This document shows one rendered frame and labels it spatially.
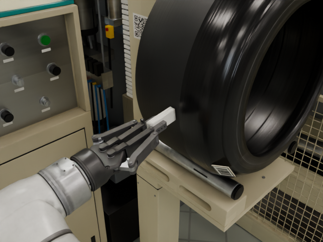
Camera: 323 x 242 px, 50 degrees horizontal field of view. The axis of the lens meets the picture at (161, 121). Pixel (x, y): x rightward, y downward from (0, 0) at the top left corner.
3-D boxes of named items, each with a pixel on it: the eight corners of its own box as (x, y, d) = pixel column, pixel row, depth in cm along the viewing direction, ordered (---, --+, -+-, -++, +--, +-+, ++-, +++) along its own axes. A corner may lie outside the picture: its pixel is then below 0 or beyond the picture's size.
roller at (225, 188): (152, 142, 112) (142, 143, 109) (155, 129, 111) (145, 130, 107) (241, 199, 90) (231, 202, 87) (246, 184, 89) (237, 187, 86)
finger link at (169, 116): (148, 123, 69) (150, 125, 68) (172, 107, 72) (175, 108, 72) (150, 135, 71) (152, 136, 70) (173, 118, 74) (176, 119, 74)
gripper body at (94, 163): (87, 173, 56) (130, 143, 61) (61, 150, 62) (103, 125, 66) (97, 202, 61) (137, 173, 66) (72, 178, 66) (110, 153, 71)
